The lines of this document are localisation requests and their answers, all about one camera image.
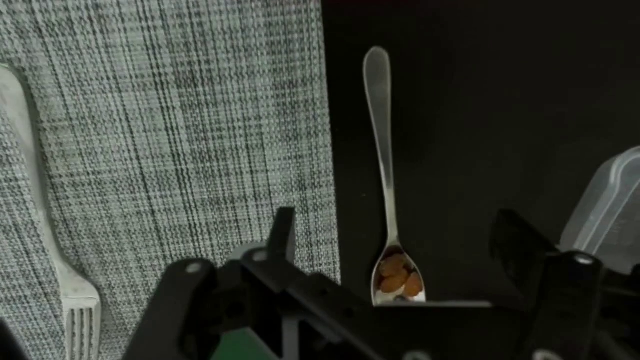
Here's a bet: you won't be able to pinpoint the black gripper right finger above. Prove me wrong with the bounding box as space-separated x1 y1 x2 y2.
490 209 640 360

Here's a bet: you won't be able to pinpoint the grey woven placemat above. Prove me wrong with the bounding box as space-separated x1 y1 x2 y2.
0 0 342 360

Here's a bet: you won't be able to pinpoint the silver metal spoon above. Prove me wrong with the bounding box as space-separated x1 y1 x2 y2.
360 45 427 308

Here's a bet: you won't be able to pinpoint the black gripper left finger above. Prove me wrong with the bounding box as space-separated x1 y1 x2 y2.
122 207 375 360

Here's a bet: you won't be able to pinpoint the clear plastic container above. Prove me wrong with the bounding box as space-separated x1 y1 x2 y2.
557 145 640 276

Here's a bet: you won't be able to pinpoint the brown nut pieces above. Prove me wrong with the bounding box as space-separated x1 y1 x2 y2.
375 251 423 300

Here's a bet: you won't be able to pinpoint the white plastic fork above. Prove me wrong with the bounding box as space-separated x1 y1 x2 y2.
0 63 103 360

